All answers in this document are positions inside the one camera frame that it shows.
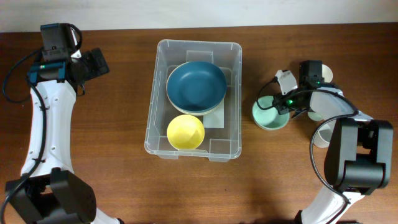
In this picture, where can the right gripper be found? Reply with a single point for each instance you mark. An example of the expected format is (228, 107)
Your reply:
(280, 105)

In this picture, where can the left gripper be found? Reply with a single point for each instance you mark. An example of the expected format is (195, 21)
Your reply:
(95, 69)

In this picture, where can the mint green cup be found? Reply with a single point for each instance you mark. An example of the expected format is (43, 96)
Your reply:
(314, 116)

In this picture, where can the mint green bowl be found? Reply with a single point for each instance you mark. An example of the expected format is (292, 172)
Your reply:
(269, 119)

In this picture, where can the cream white cup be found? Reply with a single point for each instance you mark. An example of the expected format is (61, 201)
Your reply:
(327, 74)

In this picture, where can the light grey cup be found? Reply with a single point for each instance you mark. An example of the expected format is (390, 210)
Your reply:
(324, 134)

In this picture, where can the clear plastic storage container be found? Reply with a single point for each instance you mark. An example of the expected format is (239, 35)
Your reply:
(219, 145)

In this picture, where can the dark blue plate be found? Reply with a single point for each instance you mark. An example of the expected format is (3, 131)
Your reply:
(197, 75)

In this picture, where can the yellow bowl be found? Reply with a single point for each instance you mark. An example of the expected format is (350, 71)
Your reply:
(185, 132)

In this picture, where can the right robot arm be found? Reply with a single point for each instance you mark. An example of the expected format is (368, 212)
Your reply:
(358, 159)

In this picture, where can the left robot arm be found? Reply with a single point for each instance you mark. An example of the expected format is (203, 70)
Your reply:
(48, 191)

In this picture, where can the white label in container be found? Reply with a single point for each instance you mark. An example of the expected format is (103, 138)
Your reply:
(215, 118)

